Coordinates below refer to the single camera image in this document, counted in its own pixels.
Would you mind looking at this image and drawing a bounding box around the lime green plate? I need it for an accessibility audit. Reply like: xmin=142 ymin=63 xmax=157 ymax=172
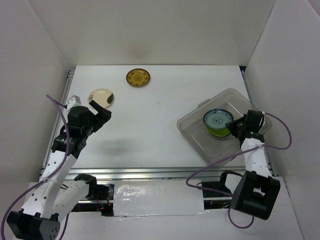
xmin=205 ymin=126 xmax=231 ymax=136

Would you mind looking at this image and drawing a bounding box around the large blue patterned plate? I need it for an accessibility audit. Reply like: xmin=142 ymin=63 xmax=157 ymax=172
xmin=202 ymin=108 xmax=234 ymax=130

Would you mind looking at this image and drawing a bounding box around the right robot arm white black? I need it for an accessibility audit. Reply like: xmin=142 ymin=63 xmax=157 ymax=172
xmin=217 ymin=110 xmax=281 ymax=220

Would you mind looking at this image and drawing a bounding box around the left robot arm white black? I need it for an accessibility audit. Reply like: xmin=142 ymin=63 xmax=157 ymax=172
xmin=1 ymin=95 xmax=112 ymax=240

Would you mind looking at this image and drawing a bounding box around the clear plastic bin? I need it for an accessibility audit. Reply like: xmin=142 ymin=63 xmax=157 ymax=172
xmin=176 ymin=88 xmax=259 ymax=165

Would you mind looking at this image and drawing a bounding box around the cream plate with dark patch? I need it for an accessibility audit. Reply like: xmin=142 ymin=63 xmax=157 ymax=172
xmin=87 ymin=88 xmax=114 ymax=109

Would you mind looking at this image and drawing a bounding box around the yellow patterned plate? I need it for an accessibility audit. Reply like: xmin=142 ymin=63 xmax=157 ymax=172
xmin=125 ymin=68 xmax=151 ymax=88

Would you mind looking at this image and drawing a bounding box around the white front cover panel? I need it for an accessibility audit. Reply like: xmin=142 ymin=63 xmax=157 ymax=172
xmin=113 ymin=180 xmax=205 ymax=217

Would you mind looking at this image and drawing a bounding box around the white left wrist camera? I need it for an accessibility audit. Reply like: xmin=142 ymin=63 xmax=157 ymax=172
xmin=66 ymin=95 xmax=81 ymax=110

